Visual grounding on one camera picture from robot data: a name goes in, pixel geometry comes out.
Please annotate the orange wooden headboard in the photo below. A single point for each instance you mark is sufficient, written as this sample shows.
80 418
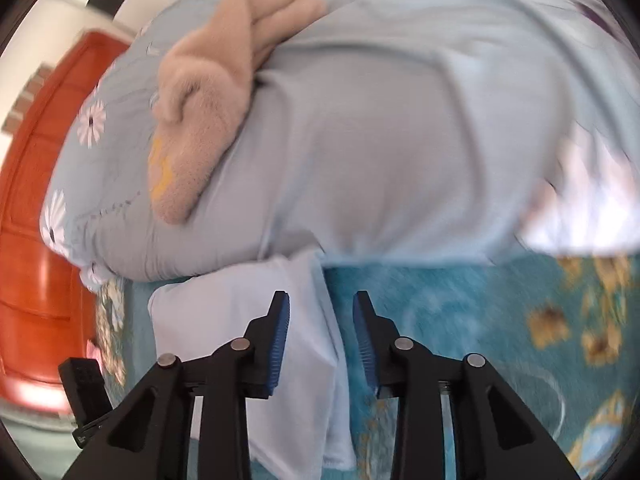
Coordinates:
40 210

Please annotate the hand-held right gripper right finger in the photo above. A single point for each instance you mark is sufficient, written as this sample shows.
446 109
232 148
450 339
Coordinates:
362 330

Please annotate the teal floral bed sheet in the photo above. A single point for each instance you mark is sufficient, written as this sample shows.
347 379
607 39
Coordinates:
475 335

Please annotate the beige sweater with yellow stripes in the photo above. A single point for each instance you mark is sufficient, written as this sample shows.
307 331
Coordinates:
210 100

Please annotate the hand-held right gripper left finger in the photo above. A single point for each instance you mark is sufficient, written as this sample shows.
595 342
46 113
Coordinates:
280 340

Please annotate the light blue floral quilt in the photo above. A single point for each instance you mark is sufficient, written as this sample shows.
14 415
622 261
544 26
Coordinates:
400 135

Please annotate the light blue printed t-shirt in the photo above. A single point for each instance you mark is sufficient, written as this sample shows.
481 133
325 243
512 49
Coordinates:
215 310

